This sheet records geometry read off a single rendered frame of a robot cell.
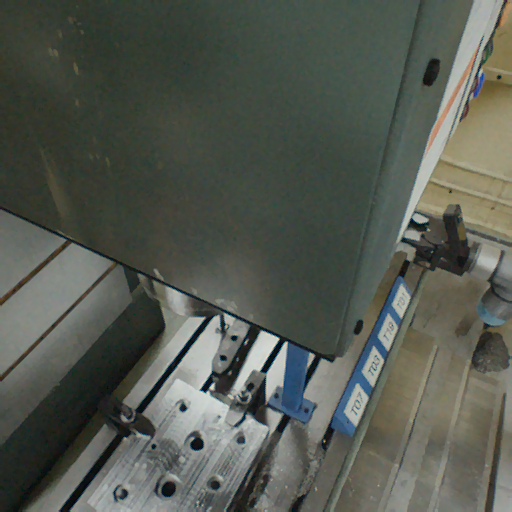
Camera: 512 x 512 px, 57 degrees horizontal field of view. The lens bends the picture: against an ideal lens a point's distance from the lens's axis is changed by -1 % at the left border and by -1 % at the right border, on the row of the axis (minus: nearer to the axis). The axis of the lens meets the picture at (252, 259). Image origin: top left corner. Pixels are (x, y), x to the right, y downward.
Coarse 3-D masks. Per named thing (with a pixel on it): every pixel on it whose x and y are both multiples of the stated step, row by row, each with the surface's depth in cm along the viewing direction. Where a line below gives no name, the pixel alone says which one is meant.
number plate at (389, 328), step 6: (390, 318) 119; (384, 324) 117; (390, 324) 119; (384, 330) 116; (390, 330) 118; (396, 330) 120; (378, 336) 114; (384, 336) 116; (390, 336) 118; (384, 342) 115; (390, 342) 117
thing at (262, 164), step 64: (0, 0) 26; (64, 0) 24; (128, 0) 22; (192, 0) 20; (256, 0) 19; (320, 0) 18; (384, 0) 16; (448, 0) 18; (0, 64) 30; (64, 64) 27; (128, 64) 24; (192, 64) 22; (256, 64) 21; (320, 64) 19; (384, 64) 18; (448, 64) 25; (0, 128) 35; (64, 128) 31; (128, 128) 28; (192, 128) 25; (256, 128) 23; (320, 128) 21; (384, 128) 20; (0, 192) 42; (64, 192) 37; (128, 192) 32; (192, 192) 29; (256, 192) 26; (320, 192) 24; (384, 192) 23; (128, 256) 38; (192, 256) 34; (256, 256) 30; (320, 256) 27; (384, 256) 33; (256, 320) 35; (320, 320) 31
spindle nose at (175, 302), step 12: (144, 276) 50; (156, 288) 50; (168, 288) 48; (156, 300) 52; (168, 300) 50; (180, 300) 49; (192, 300) 49; (180, 312) 51; (192, 312) 51; (204, 312) 51; (216, 312) 51
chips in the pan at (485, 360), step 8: (488, 328) 153; (480, 336) 151; (488, 336) 150; (496, 336) 150; (480, 344) 148; (488, 344) 147; (496, 344) 147; (504, 344) 147; (480, 352) 146; (488, 352) 145; (496, 352) 145; (504, 352) 145; (472, 360) 145; (480, 360) 144; (488, 360) 143; (496, 360) 143; (504, 360) 143; (480, 368) 143; (488, 368) 142; (496, 368) 142; (504, 368) 142
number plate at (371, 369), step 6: (372, 354) 111; (378, 354) 113; (372, 360) 111; (378, 360) 113; (366, 366) 109; (372, 366) 111; (378, 366) 112; (366, 372) 109; (372, 372) 110; (378, 372) 112; (366, 378) 109; (372, 378) 110; (372, 384) 110
